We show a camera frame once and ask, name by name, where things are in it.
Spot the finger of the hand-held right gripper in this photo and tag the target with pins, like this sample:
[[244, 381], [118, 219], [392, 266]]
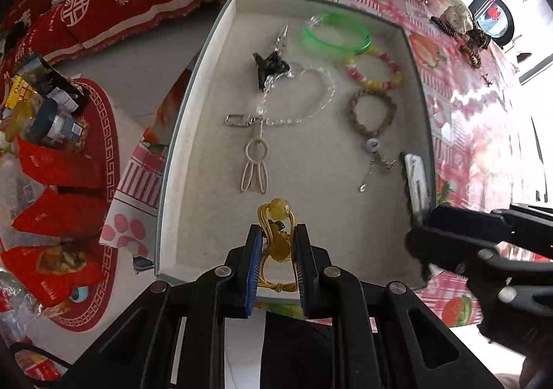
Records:
[[466, 222], [449, 251]]

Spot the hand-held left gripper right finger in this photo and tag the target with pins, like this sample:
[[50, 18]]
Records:
[[302, 272]]

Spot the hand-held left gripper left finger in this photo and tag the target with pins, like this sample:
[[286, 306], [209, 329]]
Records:
[[255, 272]]

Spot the white tray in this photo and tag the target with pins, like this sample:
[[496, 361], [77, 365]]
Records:
[[302, 181]]

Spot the black hair clip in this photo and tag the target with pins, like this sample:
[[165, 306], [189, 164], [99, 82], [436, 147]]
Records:
[[270, 65]]

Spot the green bangle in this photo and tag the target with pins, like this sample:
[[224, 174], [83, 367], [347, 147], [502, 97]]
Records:
[[341, 45]]

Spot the person's right forearm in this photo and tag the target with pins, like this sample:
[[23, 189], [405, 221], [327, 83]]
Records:
[[538, 374]]

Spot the pink checked tablecloth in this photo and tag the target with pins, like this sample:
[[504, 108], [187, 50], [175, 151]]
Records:
[[471, 112]]

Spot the small dark hairpin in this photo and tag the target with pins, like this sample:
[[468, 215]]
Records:
[[487, 80]]

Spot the orange printed paper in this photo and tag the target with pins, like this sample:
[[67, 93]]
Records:
[[166, 112]]

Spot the red snack packet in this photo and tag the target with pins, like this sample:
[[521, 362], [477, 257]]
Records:
[[52, 272], [47, 216], [56, 168]]

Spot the round black framed mirror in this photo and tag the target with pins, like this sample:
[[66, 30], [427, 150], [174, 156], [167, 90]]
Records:
[[497, 22]]

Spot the white cloth flower scrunchie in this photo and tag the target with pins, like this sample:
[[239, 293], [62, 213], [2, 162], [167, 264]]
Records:
[[458, 15]]

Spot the silver hair clip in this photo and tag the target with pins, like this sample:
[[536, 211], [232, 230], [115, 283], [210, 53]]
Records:
[[283, 39]]

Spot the jar with blue lid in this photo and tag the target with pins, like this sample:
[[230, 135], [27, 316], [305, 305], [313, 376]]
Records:
[[52, 121]]

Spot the black snack packet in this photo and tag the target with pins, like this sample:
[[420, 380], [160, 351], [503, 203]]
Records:
[[43, 78]]

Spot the yellow packet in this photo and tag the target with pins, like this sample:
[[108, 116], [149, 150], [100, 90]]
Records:
[[17, 89]]

